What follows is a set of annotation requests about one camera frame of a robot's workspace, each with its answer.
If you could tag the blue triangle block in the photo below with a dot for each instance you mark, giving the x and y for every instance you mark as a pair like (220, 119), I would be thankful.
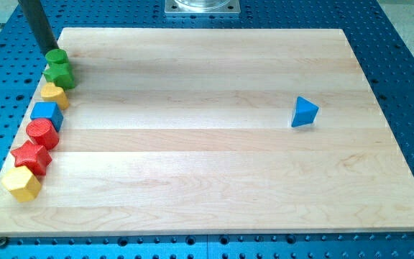
(304, 113)

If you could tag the wooden board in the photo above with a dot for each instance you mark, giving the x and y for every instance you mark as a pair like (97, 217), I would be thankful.
(188, 132)

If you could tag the blue cube block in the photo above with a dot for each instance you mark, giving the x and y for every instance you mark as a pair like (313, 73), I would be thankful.
(48, 110)

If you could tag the green star block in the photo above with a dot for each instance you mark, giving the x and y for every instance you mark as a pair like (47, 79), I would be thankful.
(61, 75)

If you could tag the red cylinder block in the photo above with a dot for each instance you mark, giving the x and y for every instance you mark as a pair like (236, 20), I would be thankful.
(42, 132)

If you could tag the green cylinder block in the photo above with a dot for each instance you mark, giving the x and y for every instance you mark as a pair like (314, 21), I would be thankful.
(57, 57)

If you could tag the red star block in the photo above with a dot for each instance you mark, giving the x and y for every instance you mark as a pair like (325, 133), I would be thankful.
(35, 157)

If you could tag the yellow hexagon block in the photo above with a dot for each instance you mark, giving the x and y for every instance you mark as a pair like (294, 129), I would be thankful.
(22, 184)

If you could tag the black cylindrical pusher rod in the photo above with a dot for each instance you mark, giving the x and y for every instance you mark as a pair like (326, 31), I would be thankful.
(39, 24)

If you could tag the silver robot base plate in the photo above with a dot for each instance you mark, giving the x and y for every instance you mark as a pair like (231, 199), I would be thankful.
(202, 7)

